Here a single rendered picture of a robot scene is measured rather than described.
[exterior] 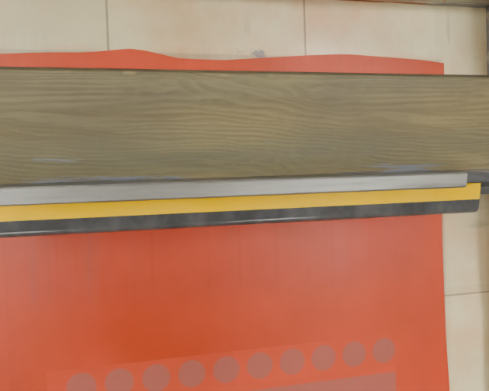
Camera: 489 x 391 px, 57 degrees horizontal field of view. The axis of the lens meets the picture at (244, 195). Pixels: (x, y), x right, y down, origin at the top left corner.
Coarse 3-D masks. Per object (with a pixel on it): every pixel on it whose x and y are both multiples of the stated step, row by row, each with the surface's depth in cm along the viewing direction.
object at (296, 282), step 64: (256, 64) 38; (320, 64) 40; (384, 64) 41; (256, 256) 39; (320, 256) 40; (384, 256) 41; (256, 320) 39; (320, 320) 40; (384, 320) 41; (448, 384) 43
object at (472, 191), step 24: (336, 192) 31; (360, 192) 31; (384, 192) 32; (408, 192) 32; (432, 192) 33; (456, 192) 33; (0, 216) 27; (24, 216) 27; (48, 216) 27; (72, 216) 28; (96, 216) 28
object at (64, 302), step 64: (0, 64) 34; (64, 64) 35; (128, 64) 36; (192, 64) 37; (0, 256) 35; (64, 256) 36; (128, 256) 37; (192, 256) 38; (0, 320) 35; (64, 320) 36; (128, 320) 37; (192, 320) 38; (0, 384) 35
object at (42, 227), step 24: (120, 216) 28; (144, 216) 29; (168, 216) 29; (192, 216) 29; (216, 216) 30; (240, 216) 30; (264, 216) 30; (288, 216) 31; (312, 216) 31; (336, 216) 31; (360, 216) 32; (384, 216) 32
